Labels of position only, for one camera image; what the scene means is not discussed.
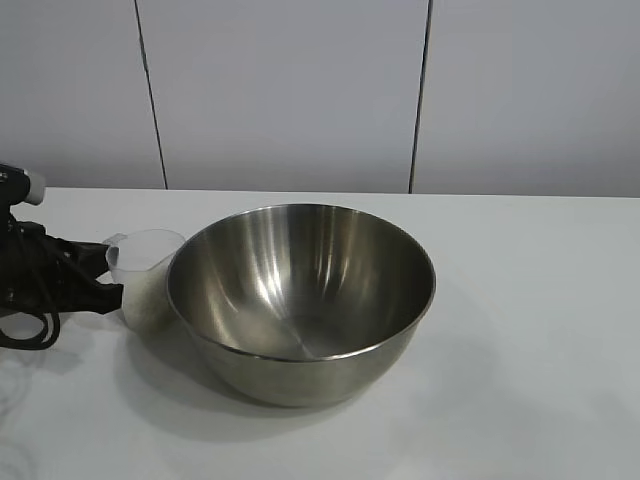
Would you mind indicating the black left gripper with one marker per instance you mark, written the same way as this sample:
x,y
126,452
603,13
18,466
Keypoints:
x,y
30,270

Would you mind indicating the white uncooked rice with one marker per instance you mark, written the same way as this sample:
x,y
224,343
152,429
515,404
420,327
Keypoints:
x,y
142,310

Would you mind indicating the clear plastic measuring cup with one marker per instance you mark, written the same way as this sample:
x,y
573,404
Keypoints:
x,y
145,250

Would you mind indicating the stainless steel mixing bowl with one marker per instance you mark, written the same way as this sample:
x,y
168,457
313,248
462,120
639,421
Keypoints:
x,y
300,380

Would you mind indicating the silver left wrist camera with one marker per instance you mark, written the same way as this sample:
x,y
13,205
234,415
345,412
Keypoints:
x,y
32,190

